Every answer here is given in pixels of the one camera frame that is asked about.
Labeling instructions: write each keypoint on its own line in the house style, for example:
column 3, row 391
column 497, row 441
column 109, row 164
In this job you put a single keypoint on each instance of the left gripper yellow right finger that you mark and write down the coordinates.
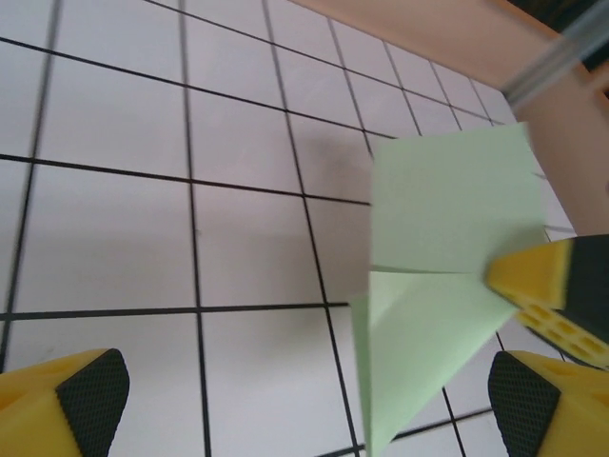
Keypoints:
column 571, row 419

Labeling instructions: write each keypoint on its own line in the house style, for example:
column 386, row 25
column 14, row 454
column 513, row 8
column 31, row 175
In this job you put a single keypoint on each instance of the light green cloth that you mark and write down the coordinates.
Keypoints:
column 428, row 214

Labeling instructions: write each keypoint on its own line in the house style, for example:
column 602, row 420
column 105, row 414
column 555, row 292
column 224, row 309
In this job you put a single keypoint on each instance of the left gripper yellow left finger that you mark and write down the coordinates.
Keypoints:
column 38, row 419

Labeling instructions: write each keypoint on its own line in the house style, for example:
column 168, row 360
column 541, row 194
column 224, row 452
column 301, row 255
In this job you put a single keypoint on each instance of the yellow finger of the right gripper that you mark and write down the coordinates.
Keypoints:
column 537, row 276
column 571, row 335

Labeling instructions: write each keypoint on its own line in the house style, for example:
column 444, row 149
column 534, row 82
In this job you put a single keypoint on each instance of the aluminium frame post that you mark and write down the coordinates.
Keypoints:
column 552, row 62

